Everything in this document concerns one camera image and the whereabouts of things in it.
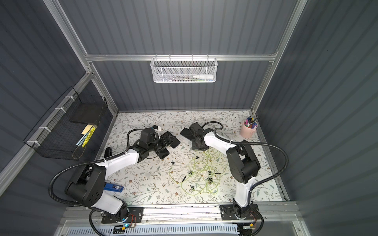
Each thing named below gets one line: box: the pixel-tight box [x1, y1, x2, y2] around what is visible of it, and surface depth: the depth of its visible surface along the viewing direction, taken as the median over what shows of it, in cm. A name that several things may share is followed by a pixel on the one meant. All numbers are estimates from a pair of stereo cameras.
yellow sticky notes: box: [81, 124, 94, 135], surface depth 77 cm
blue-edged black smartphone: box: [158, 131, 181, 148], surface depth 80 cm
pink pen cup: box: [240, 115, 259, 139], surface depth 98 cm
